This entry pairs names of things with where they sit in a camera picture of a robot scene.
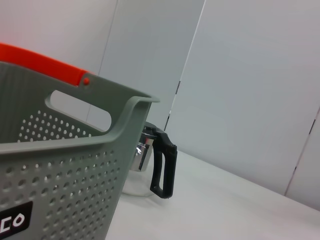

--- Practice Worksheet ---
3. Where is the grey-green perforated storage bin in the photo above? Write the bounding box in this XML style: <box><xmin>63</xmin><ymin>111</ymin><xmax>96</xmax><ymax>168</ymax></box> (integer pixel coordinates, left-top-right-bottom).
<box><xmin>0</xmin><ymin>61</ymin><xmax>161</xmax><ymax>240</ymax></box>

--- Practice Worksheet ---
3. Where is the glass carafe with black handle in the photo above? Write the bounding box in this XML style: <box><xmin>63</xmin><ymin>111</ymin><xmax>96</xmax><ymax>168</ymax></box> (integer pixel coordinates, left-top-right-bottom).
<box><xmin>121</xmin><ymin>121</ymin><xmax>179</xmax><ymax>200</ymax></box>

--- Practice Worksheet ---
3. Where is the orange bin carry handle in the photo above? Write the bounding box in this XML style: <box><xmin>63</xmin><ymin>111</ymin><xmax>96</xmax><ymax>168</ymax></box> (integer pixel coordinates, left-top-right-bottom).
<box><xmin>0</xmin><ymin>42</ymin><xmax>94</xmax><ymax>88</ymax></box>

